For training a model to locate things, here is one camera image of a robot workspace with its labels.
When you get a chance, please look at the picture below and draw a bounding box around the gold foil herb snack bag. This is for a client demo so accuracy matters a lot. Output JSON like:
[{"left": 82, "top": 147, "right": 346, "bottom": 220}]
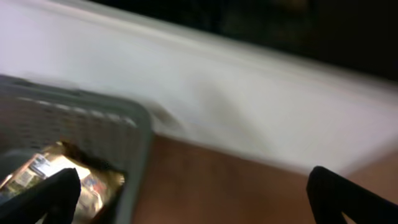
[{"left": 1, "top": 142, "right": 124, "bottom": 223}]

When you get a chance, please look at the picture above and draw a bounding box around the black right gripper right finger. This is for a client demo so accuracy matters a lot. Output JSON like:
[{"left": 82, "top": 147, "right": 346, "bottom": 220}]
[{"left": 306, "top": 166, "right": 397, "bottom": 224}]

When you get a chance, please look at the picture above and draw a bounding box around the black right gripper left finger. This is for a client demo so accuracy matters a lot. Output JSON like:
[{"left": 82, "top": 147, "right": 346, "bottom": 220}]
[{"left": 1, "top": 168, "right": 81, "bottom": 224}]

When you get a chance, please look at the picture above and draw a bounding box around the grey plastic lattice basket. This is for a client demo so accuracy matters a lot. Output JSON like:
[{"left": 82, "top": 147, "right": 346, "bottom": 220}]
[{"left": 1, "top": 75, "right": 153, "bottom": 223}]

